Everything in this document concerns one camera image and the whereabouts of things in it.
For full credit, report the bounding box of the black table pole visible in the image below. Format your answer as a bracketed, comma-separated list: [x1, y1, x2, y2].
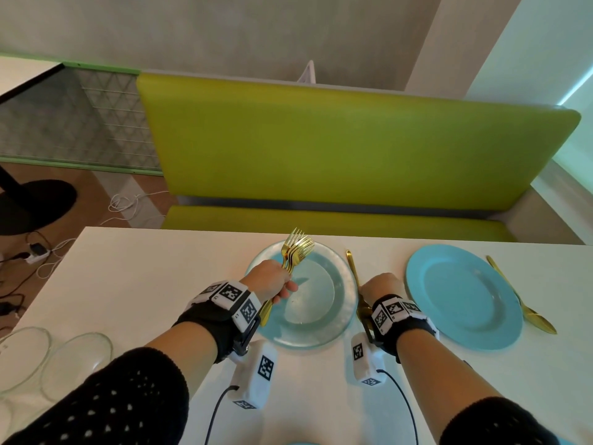
[0, 164, 28, 205]

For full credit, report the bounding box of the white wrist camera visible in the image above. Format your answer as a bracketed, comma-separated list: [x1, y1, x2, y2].
[350, 332, 385, 387]
[230, 340, 279, 410]

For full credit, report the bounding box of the black wrist strap with markers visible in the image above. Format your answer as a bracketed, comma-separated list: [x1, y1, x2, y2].
[368, 294, 440, 365]
[174, 280, 263, 365]

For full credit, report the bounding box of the green upholstered bench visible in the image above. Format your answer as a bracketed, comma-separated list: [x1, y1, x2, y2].
[137, 71, 582, 242]

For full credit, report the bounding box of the black camera cable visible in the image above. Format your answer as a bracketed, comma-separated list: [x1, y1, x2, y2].
[203, 386, 240, 445]
[376, 369, 420, 445]

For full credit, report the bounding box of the person's right hand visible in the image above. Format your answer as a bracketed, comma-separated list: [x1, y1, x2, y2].
[360, 272, 405, 311]

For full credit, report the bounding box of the black floor cable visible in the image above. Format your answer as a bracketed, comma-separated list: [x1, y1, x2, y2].
[0, 231, 52, 320]

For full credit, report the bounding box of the person's left hand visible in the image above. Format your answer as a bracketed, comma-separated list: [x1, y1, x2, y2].
[240, 259, 300, 305]

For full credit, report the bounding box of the person's right forearm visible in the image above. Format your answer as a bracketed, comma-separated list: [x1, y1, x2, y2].
[396, 328, 561, 445]

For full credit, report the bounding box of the pale window blind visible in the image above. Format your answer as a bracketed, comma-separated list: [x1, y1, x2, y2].
[553, 64, 593, 181]

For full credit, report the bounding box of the person's left forearm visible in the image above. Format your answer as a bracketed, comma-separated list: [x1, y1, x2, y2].
[0, 321, 219, 445]

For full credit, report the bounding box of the black round object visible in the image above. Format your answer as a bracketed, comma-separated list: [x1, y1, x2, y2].
[0, 179, 77, 236]

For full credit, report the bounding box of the white table with black edge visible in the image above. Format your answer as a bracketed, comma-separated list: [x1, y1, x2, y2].
[0, 55, 64, 105]

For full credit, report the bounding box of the white floor cable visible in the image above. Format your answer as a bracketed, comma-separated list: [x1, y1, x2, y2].
[36, 189, 170, 279]

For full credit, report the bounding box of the wire mesh panel green frame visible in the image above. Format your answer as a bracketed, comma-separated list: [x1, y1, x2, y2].
[0, 61, 163, 176]

